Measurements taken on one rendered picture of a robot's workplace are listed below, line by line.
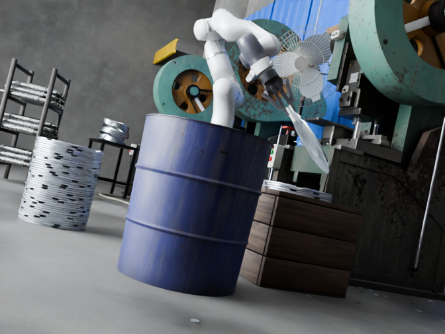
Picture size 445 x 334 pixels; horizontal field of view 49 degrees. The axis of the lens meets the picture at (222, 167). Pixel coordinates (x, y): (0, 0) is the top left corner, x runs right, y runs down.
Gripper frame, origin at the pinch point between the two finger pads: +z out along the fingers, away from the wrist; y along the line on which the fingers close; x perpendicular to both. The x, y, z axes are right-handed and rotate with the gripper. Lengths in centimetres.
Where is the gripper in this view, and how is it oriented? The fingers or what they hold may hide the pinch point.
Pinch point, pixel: (292, 113)
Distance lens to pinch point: 205.3
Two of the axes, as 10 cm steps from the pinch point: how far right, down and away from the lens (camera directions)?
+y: 8.5, -5.3, 0.1
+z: 5.3, 8.5, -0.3
